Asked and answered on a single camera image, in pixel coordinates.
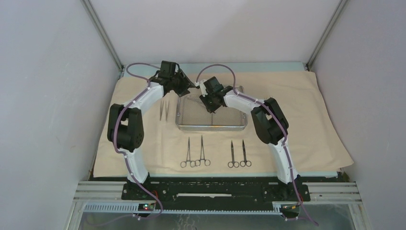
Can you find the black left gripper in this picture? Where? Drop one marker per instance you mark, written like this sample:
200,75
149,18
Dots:
186,84

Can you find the metal surgical forceps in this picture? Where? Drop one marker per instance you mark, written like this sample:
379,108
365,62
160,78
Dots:
167,109

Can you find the metal tweezers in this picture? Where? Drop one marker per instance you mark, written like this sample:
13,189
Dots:
163,105

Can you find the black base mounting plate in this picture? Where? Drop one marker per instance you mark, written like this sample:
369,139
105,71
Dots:
258,188

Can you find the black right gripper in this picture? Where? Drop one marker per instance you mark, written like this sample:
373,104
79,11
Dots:
204,98

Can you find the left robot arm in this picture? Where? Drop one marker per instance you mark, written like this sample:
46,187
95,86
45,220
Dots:
125,128

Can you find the aluminium frame rail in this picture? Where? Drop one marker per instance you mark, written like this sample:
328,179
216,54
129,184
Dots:
108,197

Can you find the beige cloth wrap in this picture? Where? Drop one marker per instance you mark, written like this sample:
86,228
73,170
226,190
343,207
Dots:
167,151

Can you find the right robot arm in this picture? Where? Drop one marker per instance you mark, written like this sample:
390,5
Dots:
269,121

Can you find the metal surgical instrument tray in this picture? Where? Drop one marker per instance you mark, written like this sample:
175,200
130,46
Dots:
191,115

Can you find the metal hemostat clamp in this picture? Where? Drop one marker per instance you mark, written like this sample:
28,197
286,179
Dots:
188,161
202,159

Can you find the metal surgical scissors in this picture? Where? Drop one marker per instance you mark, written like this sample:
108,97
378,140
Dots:
245,162

